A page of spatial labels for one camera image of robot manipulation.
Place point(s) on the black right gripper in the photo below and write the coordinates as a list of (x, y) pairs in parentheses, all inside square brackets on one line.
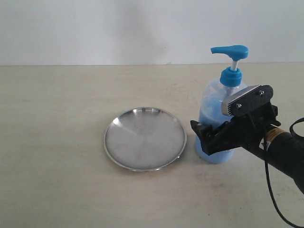
[(246, 129)]

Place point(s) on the blue soap pump bottle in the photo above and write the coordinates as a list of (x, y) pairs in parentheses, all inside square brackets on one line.
[(229, 83)]

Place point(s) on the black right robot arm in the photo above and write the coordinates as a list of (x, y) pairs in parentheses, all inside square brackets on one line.
[(284, 152)]

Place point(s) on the round steel plate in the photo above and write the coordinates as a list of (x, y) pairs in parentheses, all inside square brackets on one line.
[(145, 139)]

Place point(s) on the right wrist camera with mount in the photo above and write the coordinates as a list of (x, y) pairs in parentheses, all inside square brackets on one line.
[(246, 100)]

